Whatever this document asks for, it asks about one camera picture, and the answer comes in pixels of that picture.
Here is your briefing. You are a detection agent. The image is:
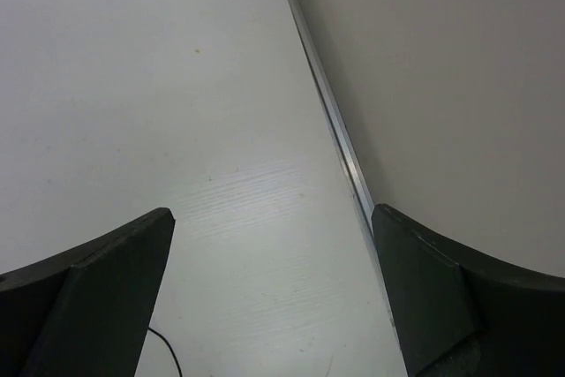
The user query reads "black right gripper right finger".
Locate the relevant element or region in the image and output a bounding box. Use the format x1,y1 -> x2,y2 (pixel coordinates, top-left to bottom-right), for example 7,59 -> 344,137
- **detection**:
372,204 -> 564,376

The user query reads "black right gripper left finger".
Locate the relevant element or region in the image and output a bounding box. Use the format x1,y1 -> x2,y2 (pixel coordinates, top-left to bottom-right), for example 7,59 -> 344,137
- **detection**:
1,207 -> 175,376

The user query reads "thin black headphone cable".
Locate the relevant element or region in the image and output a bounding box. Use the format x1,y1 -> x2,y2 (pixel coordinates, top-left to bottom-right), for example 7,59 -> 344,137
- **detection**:
147,327 -> 183,377

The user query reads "aluminium table edge rail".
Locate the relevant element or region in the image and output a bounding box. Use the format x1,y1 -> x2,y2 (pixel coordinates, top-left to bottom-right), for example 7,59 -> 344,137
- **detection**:
288,0 -> 394,321

